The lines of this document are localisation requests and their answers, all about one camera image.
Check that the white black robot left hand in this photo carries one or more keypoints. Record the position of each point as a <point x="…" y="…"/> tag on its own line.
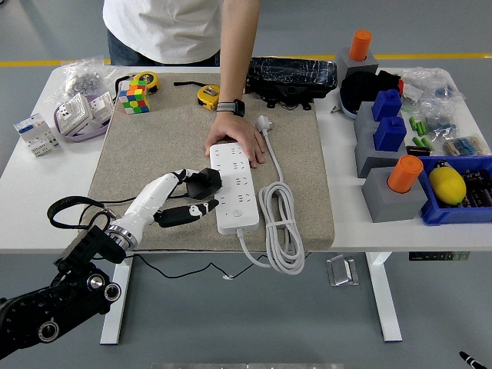
<point x="148" y="200"/>

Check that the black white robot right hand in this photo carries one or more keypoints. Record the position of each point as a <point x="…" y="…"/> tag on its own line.
<point x="469" y="360"/>

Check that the person's left hand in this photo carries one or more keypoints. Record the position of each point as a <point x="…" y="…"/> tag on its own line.
<point x="236" y="130"/>

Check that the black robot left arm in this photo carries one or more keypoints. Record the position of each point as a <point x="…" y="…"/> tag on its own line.
<point x="65" y="292"/>

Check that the person's left forearm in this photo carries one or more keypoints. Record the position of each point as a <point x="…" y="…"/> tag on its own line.
<point x="238" y="46"/>

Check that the black wristwatch grey band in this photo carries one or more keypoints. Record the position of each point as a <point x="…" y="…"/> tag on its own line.
<point x="230" y="107"/>

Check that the black plastic mounting base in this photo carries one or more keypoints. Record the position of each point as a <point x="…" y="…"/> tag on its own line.
<point x="284" y="94"/>

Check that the grey-brown mat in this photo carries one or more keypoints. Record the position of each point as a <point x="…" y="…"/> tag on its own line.
<point x="153" y="134"/>

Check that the black film-wrapped device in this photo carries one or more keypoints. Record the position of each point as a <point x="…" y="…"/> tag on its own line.
<point x="288" y="73"/>

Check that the purple oval basket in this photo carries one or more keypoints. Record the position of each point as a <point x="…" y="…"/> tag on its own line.
<point x="82" y="137"/>

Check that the white table leg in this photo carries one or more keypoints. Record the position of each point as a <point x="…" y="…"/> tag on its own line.
<point x="386" y="307"/>
<point x="113" y="319"/>

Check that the yellow black round tape measure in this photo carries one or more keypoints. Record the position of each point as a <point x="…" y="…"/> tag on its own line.
<point x="150" y="78"/>

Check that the small metal clip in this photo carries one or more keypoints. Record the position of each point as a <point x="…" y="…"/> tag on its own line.
<point x="336" y="109"/>

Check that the stickerless colourful puzzle cube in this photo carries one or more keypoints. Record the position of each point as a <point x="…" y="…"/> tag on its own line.
<point x="133" y="98"/>

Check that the black table control panel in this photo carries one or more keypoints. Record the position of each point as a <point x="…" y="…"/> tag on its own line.
<point x="438" y="256"/>

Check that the light blue bowl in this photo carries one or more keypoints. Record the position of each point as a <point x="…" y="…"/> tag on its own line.
<point x="348" y="111"/>

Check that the person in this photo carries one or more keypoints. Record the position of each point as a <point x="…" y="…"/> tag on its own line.
<point x="161" y="27"/>

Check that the black cloth bundle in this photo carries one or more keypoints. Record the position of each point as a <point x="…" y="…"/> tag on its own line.
<point x="357" y="88"/>

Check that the grey stepped block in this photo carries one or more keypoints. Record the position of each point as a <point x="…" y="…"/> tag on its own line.
<point x="365" y="153"/>

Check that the white circuit breaker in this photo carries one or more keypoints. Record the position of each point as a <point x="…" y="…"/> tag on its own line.
<point x="32" y="132"/>

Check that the clear bag of metal screws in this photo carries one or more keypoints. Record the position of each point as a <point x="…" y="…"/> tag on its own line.
<point x="82" y="78"/>

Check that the blue plastic bin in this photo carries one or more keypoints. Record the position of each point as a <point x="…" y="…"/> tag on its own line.
<point x="442" y="217"/>

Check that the grey block with hole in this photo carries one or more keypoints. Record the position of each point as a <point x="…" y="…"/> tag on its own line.
<point x="369" y="65"/>
<point x="388" y="203"/>

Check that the orange cylinder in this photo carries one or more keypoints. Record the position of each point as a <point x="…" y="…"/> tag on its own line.
<point x="403" y="175"/>
<point x="360" y="44"/>

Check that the blue square peg block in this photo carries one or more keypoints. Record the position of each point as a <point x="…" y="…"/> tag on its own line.
<point x="386" y="105"/>
<point x="390" y="134"/>

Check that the small red object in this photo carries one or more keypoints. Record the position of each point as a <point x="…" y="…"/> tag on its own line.
<point x="401" y="86"/>

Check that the black capacitors pile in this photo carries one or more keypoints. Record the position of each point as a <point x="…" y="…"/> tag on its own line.
<point x="478" y="188"/>

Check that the green battery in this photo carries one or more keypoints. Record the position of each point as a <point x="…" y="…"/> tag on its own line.
<point x="427" y="143"/>
<point x="413" y="123"/>
<point x="417" y="140"/>
<point x="422" y="127"/>

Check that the yellow lemon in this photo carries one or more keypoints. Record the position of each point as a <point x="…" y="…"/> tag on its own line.
<point x="447" y="184"/>

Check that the small black module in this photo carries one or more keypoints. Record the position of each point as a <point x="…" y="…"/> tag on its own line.
<point x="417" y="150"/>

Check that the clear bag of white parts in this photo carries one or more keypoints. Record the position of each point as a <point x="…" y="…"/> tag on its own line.
<point x="426" y="82"/>

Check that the clear bag of blue parts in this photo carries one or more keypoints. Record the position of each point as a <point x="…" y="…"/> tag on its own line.
<point x="440" y="119"/>

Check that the clear bag of resistors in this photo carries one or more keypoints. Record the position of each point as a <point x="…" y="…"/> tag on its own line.
<point x="465" y="145"/>

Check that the white wall switch panel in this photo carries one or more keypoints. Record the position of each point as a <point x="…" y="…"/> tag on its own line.
<point x="102" y="107"/>

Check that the white wall socket panel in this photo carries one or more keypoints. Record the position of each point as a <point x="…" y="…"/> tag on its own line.
<point x="73" y="113"/>

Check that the metal bracket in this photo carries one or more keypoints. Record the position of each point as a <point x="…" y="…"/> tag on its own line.
<point x="340" y="271"/>

